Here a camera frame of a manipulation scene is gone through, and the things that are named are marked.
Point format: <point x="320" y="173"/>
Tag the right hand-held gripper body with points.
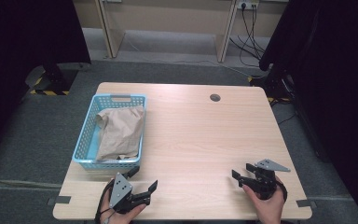
<point x="265" y="182"/>

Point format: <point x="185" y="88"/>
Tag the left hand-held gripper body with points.
<point x="121" y="189"/>

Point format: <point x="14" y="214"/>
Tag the beige short-sleeved shirt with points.
<point x="121" y="130"/>

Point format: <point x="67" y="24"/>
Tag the blue plastic basket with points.
<point x="87" y="133"/>

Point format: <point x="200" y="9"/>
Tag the person's right hand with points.
<point x="270" y="210"/>

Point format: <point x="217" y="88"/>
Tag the person's left hand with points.
<point x="118" y="218"/>

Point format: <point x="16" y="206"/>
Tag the grey tape strip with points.
<point x="306" y="203"/>
<point x="59" y="200"/>

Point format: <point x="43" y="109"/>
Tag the black stand base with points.
<point x="273" y="84"/>
<point x="56" y="79"/>

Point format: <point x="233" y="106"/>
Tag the yellow black hazard tape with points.
<point x="51" y="92"/>

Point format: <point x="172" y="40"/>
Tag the black curtain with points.
<point x="12" y="46"/>
<point x="338" y="62"/>

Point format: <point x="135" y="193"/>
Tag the white wall socket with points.
<point x="248" y="4"/>

